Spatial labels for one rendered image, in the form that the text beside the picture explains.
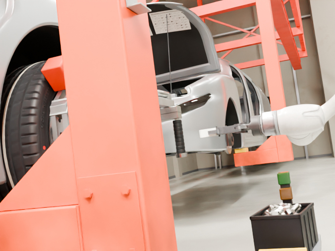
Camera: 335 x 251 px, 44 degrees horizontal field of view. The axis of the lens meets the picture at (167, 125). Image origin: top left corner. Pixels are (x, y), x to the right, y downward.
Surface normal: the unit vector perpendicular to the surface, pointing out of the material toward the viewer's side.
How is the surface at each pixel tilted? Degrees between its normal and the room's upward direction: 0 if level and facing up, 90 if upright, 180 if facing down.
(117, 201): 90
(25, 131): 83
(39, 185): 90
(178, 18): 143
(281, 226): 90
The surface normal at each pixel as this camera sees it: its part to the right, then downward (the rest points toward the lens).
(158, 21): -0.11, 0.78
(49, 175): -0.35, -0.02
